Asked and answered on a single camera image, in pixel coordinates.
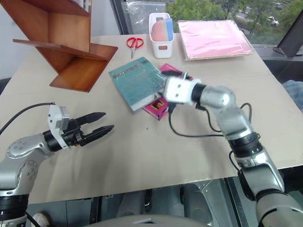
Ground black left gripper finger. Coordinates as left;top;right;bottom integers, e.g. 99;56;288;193
82;125;115;144
70;112;107;125

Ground pink book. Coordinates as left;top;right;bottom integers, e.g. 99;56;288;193
142;62;183;122

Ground white plastic bin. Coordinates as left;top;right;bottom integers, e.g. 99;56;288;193
148;12;175;59

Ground person's leg in jeans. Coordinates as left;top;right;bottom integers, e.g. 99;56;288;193
282;79;303;107

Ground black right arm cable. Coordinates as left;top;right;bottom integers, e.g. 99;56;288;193
167;102;253;138

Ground red handled scissors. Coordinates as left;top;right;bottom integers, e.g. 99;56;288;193
126;36;145;60

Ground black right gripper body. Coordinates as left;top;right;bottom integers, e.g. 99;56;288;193
165;100;177;113

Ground blue flat pad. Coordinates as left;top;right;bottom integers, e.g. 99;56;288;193
165;18;174;41

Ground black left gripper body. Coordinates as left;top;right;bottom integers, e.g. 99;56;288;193
62;118;86;148

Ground grey rounded robot body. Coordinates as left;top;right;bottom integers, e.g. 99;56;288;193
80;213;215;227

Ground wooden bookshelf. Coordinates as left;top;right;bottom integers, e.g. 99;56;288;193
4;0;119;93

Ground books standing on shelf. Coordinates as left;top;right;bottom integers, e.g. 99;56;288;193
71;0;92;14

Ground black angled stand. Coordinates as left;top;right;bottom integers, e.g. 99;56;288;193
273;11;303;58

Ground pink plastic folder stack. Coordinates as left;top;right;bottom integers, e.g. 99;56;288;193
177;19;254;62

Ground pink round pad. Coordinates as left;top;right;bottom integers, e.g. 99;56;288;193
151;20;170;42

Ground white shoe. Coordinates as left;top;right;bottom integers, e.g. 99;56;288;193
32;212;51;227

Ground teal book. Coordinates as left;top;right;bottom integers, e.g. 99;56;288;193
108;56;168;113

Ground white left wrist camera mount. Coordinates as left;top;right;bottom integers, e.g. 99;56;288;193
46;104;72;151

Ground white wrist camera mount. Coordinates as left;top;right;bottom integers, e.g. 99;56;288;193
164;75;202;105
46;104;72;151

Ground clear plastic zip bag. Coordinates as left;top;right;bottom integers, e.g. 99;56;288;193
116;0;167;36

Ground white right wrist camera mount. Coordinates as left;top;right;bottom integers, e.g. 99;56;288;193
164;75;202;105

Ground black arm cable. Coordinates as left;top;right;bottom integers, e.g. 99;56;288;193
167;102;253;138
0;102;55;133

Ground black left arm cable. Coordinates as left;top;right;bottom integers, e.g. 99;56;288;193
0;102;55;133

